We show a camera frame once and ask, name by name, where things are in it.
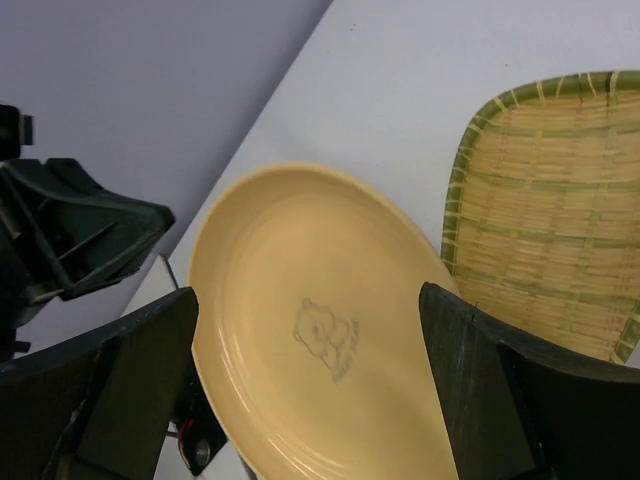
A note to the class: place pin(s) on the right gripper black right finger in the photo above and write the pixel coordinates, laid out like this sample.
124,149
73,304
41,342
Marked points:
519,407

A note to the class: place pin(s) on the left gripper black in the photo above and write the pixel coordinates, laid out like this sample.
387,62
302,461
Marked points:
62,233

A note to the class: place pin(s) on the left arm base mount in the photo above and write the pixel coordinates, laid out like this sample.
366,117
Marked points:
199,434

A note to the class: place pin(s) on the green yellow woven-pattern plate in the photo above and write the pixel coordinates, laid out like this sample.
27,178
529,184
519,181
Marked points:
541,221

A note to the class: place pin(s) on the round yellow plate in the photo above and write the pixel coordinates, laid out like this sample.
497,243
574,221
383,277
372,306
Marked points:
308,343

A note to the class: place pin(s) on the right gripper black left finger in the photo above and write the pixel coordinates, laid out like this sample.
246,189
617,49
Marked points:
98,406

